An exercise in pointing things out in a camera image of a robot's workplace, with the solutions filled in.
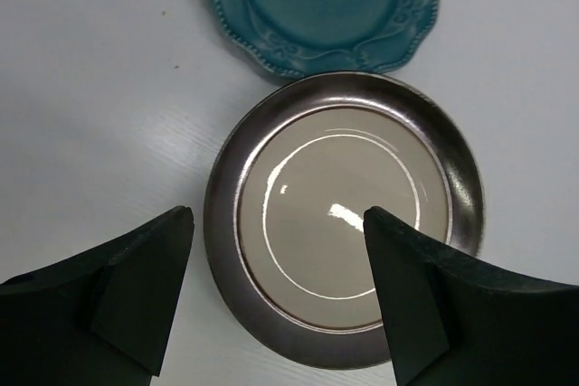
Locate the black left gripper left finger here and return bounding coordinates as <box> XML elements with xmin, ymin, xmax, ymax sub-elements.
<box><xmin>1</xmin><ymin>206</ymin><xmax>195</xmax><ymax>385</ymax></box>

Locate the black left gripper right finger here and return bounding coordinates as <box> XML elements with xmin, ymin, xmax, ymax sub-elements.
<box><xmin>364</xmin><ymin>207</ymin><xmax>578</xmax><ymax>385</ymax></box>

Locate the silver rimmed cream plate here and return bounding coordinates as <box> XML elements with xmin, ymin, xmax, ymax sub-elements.
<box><xmin>204</xmin><ymin>71</ymin><xmax>485</xmax><ymax>370</ymax></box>

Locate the teal scalloped plate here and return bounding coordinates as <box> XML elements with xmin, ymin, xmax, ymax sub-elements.
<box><xmin>209</xmin><ymin>0</ymin><xmax>441</xmax><ymax>79</ymax></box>

